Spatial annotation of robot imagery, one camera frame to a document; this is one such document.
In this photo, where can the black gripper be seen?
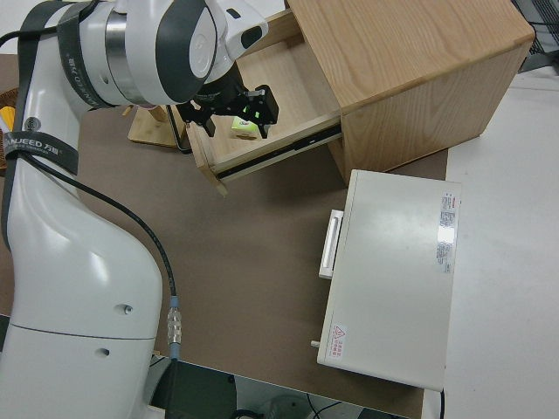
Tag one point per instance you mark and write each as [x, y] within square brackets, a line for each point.
[257, 102]

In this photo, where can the light wooden drawer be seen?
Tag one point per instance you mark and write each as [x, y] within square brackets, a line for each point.
[297, 78]

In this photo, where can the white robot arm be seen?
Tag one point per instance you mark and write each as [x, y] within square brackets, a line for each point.
[65, 262]

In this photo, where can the green tissue pack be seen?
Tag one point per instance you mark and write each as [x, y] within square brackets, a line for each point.
[243, 126]

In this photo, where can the brown table mat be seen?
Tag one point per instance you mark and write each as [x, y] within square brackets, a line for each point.
[240, 262]

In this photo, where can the light wooden cabinet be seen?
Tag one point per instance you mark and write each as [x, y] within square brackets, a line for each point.
[415, 65]

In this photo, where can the white toaster oven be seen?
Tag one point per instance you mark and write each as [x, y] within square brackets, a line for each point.
[388, 279]

